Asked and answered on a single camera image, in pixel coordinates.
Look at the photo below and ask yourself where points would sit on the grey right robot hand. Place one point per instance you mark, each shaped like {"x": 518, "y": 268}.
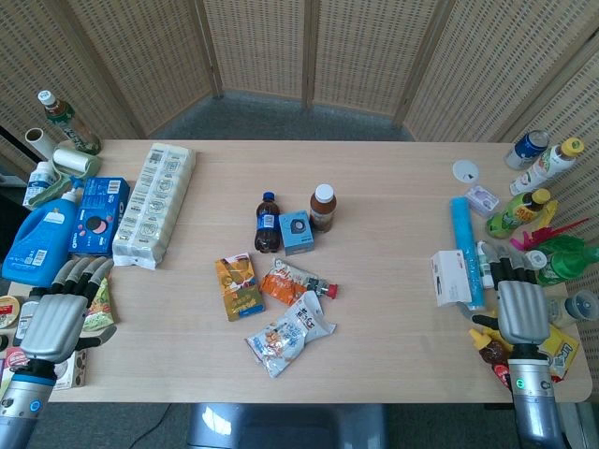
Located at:
{"x": 521, "y": 313}

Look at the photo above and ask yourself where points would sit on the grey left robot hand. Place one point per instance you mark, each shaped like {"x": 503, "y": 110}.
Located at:
{"x": 54, "y": 322}

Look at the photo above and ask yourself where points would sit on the yellow snack box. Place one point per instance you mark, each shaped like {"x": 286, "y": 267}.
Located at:
{"x": 238, "y": 287}

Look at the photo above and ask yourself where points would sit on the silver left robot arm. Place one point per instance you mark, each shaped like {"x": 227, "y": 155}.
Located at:
{"x": 21, "y": 402}

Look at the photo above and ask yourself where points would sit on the brown white cookie box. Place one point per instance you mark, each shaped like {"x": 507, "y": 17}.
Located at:
{"x": 77, "y": 369}

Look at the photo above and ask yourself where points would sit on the white product box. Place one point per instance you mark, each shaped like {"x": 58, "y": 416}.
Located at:
{"x": 451, "y": 278}

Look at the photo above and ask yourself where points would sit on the blue Oreo box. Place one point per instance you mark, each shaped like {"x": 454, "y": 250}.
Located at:
{"x": 98, "y": 217}

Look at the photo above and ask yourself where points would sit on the small blue cube box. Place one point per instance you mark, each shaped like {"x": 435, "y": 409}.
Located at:
{"x": 297, "y": 231}

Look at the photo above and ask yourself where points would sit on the red lid instant cup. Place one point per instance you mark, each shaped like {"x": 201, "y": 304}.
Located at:
{"x": 8, "y": 311}

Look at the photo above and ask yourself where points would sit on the brown sauce bottle yellow cap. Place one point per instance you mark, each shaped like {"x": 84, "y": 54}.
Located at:
{"x": 489, "y": 348}

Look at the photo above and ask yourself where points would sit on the green triangular snack bag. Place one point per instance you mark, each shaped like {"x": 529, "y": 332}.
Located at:
{"x": 103, "y": 306}

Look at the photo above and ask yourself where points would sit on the clear bottle grey cap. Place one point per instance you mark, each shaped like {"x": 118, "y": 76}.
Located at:
{"x": 573, "y": 306}

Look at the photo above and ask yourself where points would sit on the yellow tea packet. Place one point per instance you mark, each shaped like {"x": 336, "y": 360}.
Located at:
{"x": 561, "y": 353}

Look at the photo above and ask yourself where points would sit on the pink snack packet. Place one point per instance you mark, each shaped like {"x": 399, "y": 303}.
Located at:
{"x": 11, "y": 365}

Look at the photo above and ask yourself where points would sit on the small white green bottle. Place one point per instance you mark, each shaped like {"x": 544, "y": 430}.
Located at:
{"x": 484, "y": 266}

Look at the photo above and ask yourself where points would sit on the small red packet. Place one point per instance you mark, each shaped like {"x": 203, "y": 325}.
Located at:
{"x": 501, "y": 374}

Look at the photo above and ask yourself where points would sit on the green soda bottle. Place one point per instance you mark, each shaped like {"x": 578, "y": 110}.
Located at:
{"x": 568, "y": 262}

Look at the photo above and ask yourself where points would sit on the blue detergent bottle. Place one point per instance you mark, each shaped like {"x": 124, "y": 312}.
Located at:
{"x": 39, "y": 245}

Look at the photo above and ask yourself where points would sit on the pink feather shuttlecock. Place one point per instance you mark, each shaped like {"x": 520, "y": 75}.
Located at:
{"x": 538, "y": 236}

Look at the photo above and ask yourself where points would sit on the light blue roll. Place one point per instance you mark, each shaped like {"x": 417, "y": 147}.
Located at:
{"x": 468, "y": 248}

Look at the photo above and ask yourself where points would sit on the green yellow drink bottle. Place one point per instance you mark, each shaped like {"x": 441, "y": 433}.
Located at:
{"x": 515, "y": 212}

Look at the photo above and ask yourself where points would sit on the small purple pack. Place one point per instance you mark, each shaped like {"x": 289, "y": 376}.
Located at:
{"x": 482, "y": 200}

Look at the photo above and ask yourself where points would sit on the small white blue bottle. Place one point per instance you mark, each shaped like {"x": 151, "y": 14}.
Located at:
{"x": 37, "y": 182}

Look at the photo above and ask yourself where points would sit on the white bottle yellow cap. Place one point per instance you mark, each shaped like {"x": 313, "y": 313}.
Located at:
{"x": 543, "y": 166}

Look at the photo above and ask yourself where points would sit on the white round lid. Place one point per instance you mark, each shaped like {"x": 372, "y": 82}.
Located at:
{"x": 466, "y": 170}

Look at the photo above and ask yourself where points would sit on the blue drink can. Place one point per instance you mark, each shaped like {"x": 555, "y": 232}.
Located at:
{"x": 526, "y": 149}

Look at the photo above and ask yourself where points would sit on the cardboard tube roll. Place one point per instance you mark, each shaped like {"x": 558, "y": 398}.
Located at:
{"x": 39, "y": 140}

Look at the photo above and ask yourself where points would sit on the green label tea bottle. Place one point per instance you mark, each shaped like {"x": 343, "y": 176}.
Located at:
{"x": 70, "y": 124}

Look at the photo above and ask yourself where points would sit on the brown tea bottle white cap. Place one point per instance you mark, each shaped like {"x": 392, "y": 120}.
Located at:
{"x": 323, "y": 208}

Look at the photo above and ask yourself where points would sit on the white blue peanut bag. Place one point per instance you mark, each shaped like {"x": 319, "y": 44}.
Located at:
{"x": 290, "y": 334}

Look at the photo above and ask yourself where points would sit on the cola bottle blue label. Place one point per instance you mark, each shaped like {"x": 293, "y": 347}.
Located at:
{"x": 267, "y": 224}

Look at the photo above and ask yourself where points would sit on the orange snack packet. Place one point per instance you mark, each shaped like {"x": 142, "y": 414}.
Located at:
{"x": 285, "y": 285}

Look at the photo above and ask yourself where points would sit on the dark blue chair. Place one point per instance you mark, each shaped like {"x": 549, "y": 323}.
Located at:
{"x": 285, "y": 428}

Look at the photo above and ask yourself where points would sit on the woven folding screen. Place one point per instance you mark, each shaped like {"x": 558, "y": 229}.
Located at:
{"x": 355, "y": 51}

